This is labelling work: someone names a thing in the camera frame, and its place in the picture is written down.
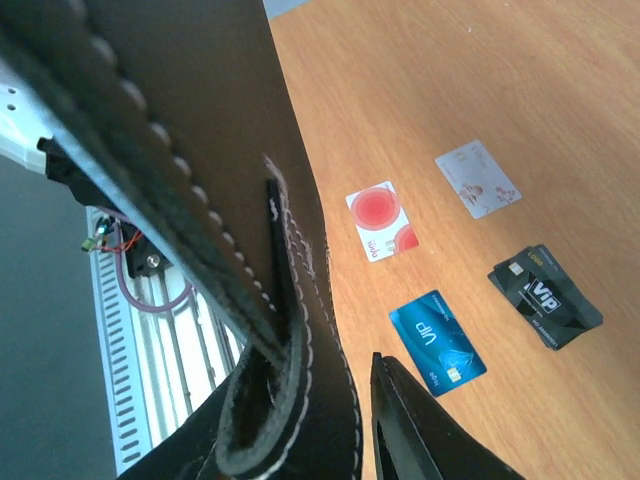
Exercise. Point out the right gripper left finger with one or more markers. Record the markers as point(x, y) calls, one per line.
point(189, 453)

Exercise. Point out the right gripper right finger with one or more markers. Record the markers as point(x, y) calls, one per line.
point(415, 438)

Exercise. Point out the blue credit card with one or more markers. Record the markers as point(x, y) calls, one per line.
point(437, 344)

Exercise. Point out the red white credit card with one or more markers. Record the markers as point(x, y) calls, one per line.
point(381, 222)

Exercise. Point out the white floral credit card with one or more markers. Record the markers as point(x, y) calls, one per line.
point(477, 179)

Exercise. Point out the black VIP credit card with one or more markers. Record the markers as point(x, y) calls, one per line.
point(499, 274)

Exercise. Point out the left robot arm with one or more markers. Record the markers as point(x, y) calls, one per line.
point(27, 141)

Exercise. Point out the grey slotted cable duct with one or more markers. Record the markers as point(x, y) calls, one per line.
point(128, 417)

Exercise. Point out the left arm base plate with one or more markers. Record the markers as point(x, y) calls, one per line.
point(142, 257)

